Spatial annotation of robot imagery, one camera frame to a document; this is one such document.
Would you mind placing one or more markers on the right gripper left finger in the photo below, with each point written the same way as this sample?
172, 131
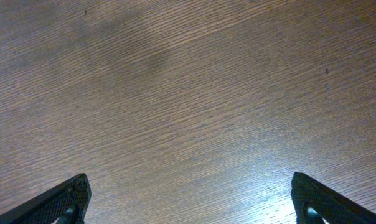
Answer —
65, 203

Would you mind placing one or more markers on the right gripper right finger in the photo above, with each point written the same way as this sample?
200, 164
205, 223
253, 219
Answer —
316, 203

